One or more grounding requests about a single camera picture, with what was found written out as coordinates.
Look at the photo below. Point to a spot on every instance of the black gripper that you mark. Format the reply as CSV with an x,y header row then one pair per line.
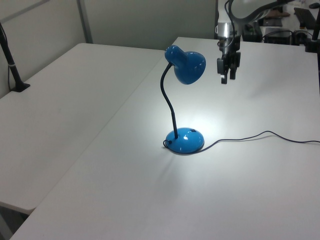
x,y
231,47

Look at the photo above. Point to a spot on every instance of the blue gooseneck desk lamp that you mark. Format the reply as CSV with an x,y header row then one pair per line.
x,y
187,67

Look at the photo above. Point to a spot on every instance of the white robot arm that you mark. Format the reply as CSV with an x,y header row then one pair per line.
x,y
223,30

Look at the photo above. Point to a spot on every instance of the black box with green part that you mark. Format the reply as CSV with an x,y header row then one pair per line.
x,y
253,33

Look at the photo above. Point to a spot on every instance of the black electronics box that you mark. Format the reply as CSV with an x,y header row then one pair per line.
x,y
277,36

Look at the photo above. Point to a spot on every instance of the black flat tray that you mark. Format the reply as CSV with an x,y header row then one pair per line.
x,y
273,23

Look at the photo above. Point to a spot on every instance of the brown cloth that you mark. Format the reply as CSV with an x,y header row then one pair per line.
x,y
277,13

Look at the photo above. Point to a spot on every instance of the black clamp stand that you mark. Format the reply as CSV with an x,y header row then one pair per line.
x,y
311,45

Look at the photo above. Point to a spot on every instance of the black keyboard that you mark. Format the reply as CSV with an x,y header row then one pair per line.
x,y
305,16

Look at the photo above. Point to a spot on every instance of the black computer mouse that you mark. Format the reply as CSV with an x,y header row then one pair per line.
x,y
313,5

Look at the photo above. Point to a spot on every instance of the black camera stand pole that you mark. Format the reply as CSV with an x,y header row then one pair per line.
x,y
13,72

